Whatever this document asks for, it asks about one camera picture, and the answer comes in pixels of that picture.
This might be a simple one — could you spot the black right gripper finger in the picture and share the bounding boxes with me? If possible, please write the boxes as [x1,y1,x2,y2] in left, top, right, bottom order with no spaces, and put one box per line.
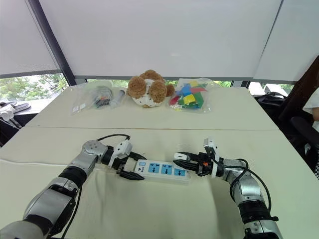
[172,160,199,173]
[177,151,200,162]

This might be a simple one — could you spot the brown white plush toy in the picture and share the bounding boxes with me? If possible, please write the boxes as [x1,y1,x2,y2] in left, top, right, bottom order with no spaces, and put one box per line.
[127,69,176,109]

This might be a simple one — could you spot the white power strip cord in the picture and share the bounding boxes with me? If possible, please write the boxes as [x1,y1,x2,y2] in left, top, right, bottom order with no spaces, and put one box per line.
[0,158,73,167]

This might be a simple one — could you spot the white blue power strip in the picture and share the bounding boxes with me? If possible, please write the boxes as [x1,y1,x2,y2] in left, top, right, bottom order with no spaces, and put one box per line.
[124,158,191,186]

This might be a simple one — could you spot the black backpack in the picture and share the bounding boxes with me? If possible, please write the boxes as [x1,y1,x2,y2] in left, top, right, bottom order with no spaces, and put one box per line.
[254,91,290,118]

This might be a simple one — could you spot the dark window frame post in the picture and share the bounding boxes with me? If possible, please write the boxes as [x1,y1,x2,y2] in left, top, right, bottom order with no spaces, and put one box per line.
[25,0,77,87]

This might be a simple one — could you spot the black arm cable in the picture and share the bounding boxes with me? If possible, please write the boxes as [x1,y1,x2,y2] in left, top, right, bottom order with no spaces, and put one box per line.
[218,158,279,222]
[61,133,132,239]

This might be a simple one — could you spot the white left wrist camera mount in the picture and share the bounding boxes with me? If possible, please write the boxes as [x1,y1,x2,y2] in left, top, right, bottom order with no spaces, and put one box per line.
[110,140,133,168]

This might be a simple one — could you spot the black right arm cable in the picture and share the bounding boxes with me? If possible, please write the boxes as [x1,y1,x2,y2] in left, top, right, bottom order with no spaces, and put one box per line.
[218,158,279,222]

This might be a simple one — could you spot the bag of coloured blocks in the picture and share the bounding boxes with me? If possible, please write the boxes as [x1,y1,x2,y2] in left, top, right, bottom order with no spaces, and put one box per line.
[167,77,220,115]

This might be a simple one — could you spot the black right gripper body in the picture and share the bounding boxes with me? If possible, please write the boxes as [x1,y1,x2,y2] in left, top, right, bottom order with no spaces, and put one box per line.
[194,152,215,177]

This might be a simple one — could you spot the black office chair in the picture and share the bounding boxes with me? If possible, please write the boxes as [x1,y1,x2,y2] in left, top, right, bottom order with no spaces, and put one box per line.
[271,115,319,173]

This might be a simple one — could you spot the small clear bag with tube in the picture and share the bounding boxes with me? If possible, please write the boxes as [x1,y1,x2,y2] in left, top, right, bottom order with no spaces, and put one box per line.
[109,88,128,110]

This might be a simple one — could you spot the black sandals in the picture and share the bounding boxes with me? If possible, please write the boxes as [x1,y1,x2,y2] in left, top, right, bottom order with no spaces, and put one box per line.
[0,101,32,113]

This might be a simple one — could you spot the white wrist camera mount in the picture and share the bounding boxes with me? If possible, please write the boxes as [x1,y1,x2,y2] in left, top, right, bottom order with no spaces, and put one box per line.
[202,138,221,163]
[110,140,133,168]

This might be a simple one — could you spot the person in white shirt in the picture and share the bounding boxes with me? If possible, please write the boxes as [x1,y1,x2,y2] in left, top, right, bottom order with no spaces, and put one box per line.
[301,87,319,130]

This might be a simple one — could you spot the clear bag of dark parts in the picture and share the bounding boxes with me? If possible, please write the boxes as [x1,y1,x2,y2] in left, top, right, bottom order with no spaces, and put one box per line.
[70,83,114,117]

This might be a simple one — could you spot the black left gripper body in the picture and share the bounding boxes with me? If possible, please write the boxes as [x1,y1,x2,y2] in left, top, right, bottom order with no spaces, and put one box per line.
[109,154,135,175]

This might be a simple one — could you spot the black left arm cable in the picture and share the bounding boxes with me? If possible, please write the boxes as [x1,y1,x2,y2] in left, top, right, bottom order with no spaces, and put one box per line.
[61,133,132,239]

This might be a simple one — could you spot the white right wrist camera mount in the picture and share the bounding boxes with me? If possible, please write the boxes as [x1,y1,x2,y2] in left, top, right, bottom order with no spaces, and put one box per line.
[202,138,221,163]

